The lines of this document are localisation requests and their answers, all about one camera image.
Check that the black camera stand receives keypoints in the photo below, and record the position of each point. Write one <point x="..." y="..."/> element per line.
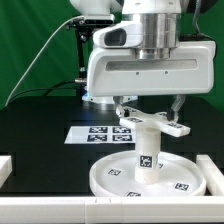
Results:
<point x="84" y="27"/>

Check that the white table base piece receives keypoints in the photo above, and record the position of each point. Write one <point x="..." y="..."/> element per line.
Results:
<point x="138" y="120"/>

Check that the white fence bar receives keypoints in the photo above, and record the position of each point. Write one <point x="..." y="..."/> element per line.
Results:
<point x="99" y="210"/>
<point x="212" y="174"/>
<point x="5" y="168"/>

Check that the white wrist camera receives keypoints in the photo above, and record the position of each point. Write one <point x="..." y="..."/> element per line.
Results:
<point x="126" y="34"/>

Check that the white left fence bar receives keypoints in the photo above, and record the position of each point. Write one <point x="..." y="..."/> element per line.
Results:
<point x="5" y="168"/>

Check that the white front fence bar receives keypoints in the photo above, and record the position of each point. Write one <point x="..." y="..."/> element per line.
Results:
<point x="99" y="210"/>

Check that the white right fence bar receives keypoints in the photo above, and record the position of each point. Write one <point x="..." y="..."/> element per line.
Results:
<point x="212" y="174"/>

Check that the white marker sheet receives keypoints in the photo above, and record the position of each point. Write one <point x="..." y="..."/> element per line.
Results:
<point x="99" y="135"/>

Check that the white round table top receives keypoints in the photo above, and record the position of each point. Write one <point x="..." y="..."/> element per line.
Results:
<point x="114" y="175"/>

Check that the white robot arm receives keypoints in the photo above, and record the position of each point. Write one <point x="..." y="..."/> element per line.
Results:
<point x="138" y="50"/>

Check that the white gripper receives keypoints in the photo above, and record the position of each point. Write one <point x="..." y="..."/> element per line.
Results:
<point x="116" y="72"/>

